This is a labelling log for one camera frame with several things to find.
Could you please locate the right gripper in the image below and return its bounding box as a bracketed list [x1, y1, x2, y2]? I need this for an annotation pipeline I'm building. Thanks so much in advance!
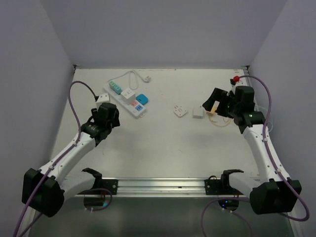
[202, 87, 239, 119]

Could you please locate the yellow charger plug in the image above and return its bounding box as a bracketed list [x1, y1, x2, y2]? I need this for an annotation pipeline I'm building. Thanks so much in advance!
[206, 101, 219, 116]

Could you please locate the white rectangular charger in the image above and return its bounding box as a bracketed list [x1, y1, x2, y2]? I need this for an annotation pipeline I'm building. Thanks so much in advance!
[192, 106, 204, 119]

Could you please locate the white round travel adapter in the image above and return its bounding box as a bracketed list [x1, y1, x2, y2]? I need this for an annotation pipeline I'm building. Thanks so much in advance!
[173, 105, 188, 118]

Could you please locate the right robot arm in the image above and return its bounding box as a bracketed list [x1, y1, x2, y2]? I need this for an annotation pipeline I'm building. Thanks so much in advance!
[202, 86, 302, 214]

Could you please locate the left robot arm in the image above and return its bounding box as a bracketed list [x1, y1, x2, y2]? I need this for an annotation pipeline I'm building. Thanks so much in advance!
[22, 102, 120, 217]

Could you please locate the white cube socket adapter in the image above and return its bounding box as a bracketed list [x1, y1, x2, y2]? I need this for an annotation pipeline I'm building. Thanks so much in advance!
[120, 87, 136, 105]

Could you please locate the teal charger plug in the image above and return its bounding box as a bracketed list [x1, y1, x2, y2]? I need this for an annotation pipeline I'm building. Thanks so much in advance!
[113, 85, 122, 95]

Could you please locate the green charger plug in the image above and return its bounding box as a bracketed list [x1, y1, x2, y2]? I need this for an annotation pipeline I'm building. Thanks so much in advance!
[109, 81, 119, 90]

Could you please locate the blue charger plug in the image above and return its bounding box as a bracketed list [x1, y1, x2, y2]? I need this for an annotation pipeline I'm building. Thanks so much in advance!
[136, 94, 149, 105]

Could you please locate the white power strip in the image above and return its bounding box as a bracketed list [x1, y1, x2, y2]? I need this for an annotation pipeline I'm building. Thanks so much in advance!
[103, 81, 147, 119]

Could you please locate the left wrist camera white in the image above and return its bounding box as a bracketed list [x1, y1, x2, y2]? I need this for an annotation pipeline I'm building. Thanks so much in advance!
[96, 92, 110, 104]

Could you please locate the white power strip cable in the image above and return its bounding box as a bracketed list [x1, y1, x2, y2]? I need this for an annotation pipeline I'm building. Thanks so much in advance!
[108, 70, 153, 91]

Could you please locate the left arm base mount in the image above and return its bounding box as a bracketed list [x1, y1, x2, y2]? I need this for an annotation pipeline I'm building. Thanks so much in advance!
[101, 179, 118, 195]

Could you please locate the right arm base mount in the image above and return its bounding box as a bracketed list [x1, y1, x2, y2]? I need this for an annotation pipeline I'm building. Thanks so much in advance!
[204, 175, 223, 196]

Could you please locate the aluminium rail frame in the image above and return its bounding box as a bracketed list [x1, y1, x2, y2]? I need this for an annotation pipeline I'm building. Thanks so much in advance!
[18, 176, 304, 237]

